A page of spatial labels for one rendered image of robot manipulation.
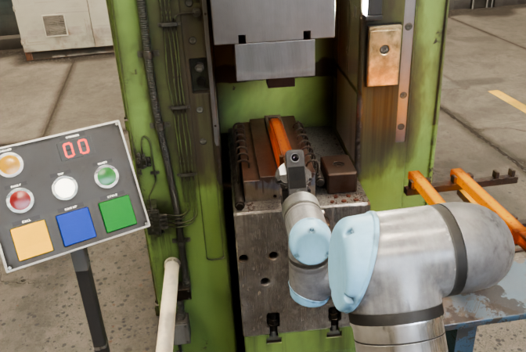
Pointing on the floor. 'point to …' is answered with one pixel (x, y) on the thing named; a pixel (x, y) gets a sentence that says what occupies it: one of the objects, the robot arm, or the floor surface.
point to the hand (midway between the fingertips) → (289, 163)
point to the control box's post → (89, 298)
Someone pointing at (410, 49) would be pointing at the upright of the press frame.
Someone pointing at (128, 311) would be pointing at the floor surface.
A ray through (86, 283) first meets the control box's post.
